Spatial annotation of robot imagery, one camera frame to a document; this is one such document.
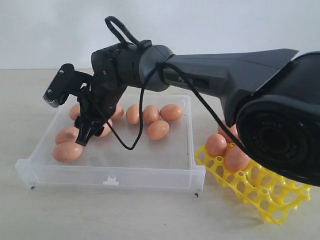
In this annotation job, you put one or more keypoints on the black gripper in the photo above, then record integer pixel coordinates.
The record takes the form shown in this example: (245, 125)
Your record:
(96, 107)

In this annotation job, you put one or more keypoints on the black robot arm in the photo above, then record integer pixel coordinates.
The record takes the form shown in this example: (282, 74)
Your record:
(272, 97)

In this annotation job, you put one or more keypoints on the clear plastic drawer bin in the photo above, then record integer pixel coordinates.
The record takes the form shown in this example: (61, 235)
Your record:
(105, 165)

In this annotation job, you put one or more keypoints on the yellow plastic egg tray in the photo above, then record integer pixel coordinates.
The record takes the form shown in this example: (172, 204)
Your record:
(273, 195)

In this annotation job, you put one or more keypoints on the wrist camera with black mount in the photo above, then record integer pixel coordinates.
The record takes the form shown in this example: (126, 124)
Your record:
(67, 81)

